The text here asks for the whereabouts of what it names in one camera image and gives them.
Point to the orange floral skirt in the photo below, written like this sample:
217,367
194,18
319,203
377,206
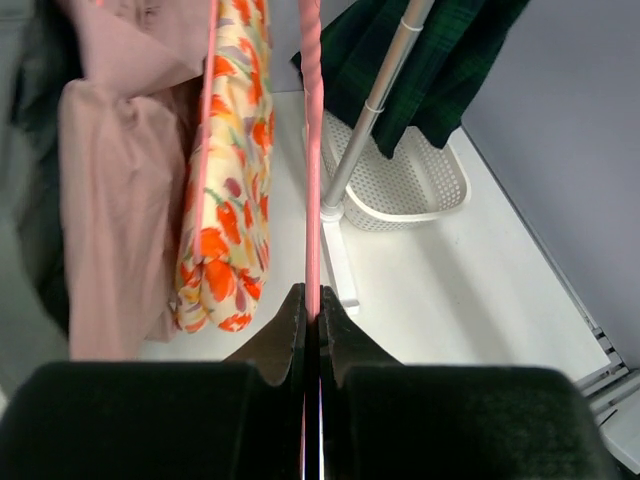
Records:
225,287

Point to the white perforated plastic basket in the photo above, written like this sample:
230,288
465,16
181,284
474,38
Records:
419,184

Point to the pink wire hanger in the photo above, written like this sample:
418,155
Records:
310,50

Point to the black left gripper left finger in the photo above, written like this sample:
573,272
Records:
235,419

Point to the dark green plaid skirt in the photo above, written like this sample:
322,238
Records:
446,67

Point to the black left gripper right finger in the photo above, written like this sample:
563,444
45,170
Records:
386,420

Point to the silver clothes rack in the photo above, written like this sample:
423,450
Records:
332,210

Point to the grey skirt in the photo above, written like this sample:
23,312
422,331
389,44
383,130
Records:
39,56

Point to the pink hanger of floral skirt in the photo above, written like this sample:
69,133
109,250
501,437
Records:
205,125

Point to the pink pleated skirt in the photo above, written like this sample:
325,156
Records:
126,128

